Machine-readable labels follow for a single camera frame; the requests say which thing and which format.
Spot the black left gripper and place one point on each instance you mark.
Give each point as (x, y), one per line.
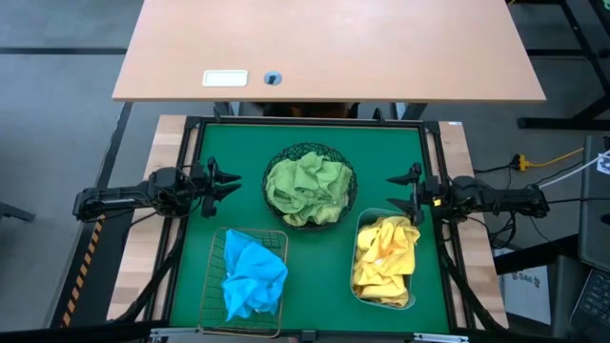
(202, 183)

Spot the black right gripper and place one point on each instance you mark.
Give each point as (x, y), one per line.
(424, 193)

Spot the yellow microfiber towel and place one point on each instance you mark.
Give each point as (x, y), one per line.
(381, 288)
(386, 243)

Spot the blue microfiber towel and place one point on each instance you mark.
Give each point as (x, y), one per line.
(257, 271)

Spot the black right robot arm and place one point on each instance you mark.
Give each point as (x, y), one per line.
(500, 197)

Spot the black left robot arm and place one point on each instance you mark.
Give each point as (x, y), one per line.
(124, 195)

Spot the teal plastic bin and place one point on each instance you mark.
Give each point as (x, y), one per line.
(367, 214)

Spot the black desk leg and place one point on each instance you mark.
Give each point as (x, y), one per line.
(412, 110)
(224, 108)

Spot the white rectangular desk plate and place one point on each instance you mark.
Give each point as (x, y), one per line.
(225, 78)

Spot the black hazard-striped panel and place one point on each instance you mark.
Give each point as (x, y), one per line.
(95, 267)

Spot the black metal desk base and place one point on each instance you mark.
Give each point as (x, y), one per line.
(548, 123)

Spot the white cardboard box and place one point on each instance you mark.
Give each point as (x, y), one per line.
(526, 300)

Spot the beige wooden desk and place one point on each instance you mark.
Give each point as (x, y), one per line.
(333, 43)

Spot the grey laptop computer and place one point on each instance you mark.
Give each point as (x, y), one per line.
(593, 228)

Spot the black chair leg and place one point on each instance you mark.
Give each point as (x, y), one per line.
(16, 212)

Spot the silver aluminium rail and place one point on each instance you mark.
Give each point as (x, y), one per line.
(443, 338)

